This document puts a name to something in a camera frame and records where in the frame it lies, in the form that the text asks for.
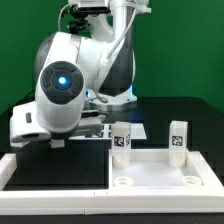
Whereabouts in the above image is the grey cable hanging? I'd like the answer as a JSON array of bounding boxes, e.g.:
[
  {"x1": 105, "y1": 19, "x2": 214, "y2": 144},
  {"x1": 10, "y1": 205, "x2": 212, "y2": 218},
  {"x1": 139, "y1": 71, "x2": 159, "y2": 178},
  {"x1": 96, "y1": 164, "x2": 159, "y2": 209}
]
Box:
[{"x1": 57, "y1": 3, "x2": 72, "y2": 33}]

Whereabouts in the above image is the camera on top mount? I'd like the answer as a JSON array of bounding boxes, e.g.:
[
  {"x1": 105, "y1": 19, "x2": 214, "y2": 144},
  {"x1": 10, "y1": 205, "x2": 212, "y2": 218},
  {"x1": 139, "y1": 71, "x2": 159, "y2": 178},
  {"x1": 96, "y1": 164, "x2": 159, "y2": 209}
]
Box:
[{"x1": 68, "y1": 0, "x2": 110, "y2": 14}]

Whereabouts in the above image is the white tag sheet with markers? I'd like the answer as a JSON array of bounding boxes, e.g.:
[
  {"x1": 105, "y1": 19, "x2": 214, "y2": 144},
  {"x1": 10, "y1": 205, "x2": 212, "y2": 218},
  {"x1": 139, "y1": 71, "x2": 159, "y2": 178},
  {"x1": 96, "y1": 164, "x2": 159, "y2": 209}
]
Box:
[{"x1": 70, "y1": 123, "x2": 147, "y2": 140}]

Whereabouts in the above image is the white square table top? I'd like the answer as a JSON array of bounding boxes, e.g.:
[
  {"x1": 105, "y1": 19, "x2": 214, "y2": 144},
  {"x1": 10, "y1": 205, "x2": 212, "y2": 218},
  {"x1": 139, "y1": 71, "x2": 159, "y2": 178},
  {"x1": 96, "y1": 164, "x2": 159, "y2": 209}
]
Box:
[{"x1": 109, "y1": 149, "x2": 217, "y2": 189}]

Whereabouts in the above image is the white U-shaped obstacle fence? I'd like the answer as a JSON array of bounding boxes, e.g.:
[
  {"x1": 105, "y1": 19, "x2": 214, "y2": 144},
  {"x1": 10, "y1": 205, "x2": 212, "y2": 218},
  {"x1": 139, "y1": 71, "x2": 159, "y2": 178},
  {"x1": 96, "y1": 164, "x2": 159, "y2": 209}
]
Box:
[{"x1": 0, "y1": 154, "x2": 224, "y2": 215}]

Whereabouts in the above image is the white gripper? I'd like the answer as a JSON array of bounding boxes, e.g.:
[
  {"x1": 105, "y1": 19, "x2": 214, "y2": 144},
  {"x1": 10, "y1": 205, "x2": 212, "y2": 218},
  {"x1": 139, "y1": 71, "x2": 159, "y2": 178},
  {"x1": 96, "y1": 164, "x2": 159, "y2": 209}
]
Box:
[{"x1": 9, "y1": 102, "x2": 106, "y2": 147}]

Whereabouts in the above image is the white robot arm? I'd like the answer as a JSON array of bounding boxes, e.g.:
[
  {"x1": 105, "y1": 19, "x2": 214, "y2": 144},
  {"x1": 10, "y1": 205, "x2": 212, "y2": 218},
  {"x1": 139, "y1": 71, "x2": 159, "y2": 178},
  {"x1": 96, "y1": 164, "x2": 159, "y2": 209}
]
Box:
[{"x1": 10, "y1": 0, "x2": 151, "y2": 147}]

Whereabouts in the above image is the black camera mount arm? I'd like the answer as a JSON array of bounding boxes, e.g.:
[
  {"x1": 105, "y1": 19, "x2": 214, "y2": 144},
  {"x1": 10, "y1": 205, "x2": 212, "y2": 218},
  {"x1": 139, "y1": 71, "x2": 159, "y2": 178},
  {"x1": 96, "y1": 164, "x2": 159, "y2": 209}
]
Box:
[{"x1": 67, "y1": 19, "x2": 88, "y2": 34}]

